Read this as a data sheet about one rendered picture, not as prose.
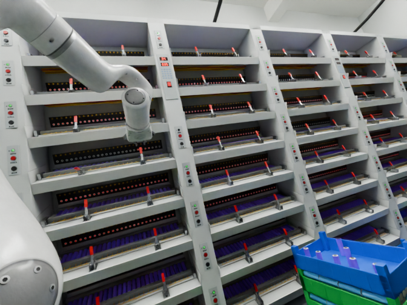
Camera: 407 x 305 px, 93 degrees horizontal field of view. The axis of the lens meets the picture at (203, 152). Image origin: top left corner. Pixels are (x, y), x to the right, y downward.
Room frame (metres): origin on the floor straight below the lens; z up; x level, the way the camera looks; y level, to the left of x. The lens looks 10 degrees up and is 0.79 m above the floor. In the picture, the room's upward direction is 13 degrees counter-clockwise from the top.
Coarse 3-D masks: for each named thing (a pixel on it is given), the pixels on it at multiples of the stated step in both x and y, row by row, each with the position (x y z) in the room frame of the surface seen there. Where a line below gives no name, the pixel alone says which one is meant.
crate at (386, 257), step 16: (320, 240) 0.91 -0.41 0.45; (304, 256) 0.78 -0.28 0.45; (352, 256) 0.81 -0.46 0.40; (368, 256) 0.78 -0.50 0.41; (384, 256) 0.73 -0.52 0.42; (400, 256) 0.69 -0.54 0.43; (320, 272) 0.74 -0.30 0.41; (336, 272) 0.69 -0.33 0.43; (352, 272) 0.64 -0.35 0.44; (368, 272) 0.60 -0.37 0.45; (384, 272) 0.57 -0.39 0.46; (400, 272) 0.60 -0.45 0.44; (368, 288) 0.61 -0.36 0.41; (384, 288) 0.58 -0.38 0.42; (400, 288) 0.58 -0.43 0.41
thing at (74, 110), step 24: (96, 48) 1.06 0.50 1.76; (120, 48) 1.10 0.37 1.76; (144, 48) 1.16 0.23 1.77; (192, 48) 1.27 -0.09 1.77; (144, 72) 1.15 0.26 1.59; (192, 72) 1.26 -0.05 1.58; (216, 72) 1.32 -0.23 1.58; (240, 72) 1.39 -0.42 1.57; (216, 96) 1.30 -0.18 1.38; (240, 96) 1.37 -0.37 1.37; (48, 120) 0.96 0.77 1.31; (72, 144) 0.99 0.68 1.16; (96, 144) 1.03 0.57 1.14; (120, 144) 1.07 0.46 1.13
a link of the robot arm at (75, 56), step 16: (64, 48) 0.37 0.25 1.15; (80, 48) 0.39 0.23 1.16; (64, 64) 0.40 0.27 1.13; (80, 64) 0.41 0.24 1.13; (96, 64) 0.44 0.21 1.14; (112, 64) 0.50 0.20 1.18; (80, 80) 0.45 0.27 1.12; (96, 80) 0.46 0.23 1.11; (112, 80) 0.49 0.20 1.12; (128, 80) 0.58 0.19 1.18; (144, 80) 0.60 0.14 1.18
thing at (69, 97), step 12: (48, 84) 0.93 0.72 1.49; (60, 84) 0.95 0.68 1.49; (72, 84) 0.86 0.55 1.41; (120, 84) 1.05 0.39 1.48; (156, 84) 1.07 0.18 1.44; (24, 96) 0.77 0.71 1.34; (36, 96) 0.79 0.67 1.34; (48, 96) 0.80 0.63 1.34; (60, 96) 0.82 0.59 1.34; (72, 96) 0.84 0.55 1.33; (84, 96) 0.85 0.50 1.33; (96, 96) 0.87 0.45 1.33; (108, 96) 0.89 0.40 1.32; (120, 96) 0.91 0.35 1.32; (156, 96) 0.98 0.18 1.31
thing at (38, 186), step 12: (120, 156) 1.04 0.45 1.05; (168, 156) 1.03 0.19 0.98; (36, 168) 0.83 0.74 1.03; (120, 168) 0.89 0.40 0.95; (132, 168) 0.90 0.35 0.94; (144, 168) 0.93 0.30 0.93; (156, 168) 0.95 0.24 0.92; (168, 168) 0.97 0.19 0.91; (36, 180) 0.82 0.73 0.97; (48, 180) 0.80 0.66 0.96; (60, 180) 0.81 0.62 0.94; (72, 180) 0.82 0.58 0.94; (84, 180) 0.84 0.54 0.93; (96, 180) 0.86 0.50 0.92; (36, 192) 0.79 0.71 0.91
